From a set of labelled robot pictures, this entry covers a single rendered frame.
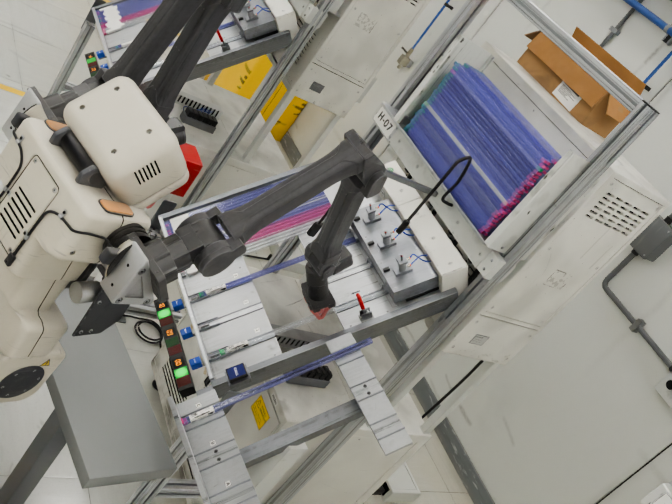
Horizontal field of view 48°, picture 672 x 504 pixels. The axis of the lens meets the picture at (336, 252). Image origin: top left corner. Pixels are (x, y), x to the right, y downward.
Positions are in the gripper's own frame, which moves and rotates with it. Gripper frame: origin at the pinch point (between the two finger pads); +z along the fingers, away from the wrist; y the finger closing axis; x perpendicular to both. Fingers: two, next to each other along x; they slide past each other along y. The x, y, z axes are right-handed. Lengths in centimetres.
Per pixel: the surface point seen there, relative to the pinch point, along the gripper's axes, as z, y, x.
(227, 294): 2.6, 19.7, 21.2
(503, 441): 159, 20, -93
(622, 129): -49, -13, -76
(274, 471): 9.4, -35.1, 25.6
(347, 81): 21, 135, -63
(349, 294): -0.4, 3.4, -10.3
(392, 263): -7.7, 3.4, -23.4
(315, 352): 2.5, -9.9, 5.0
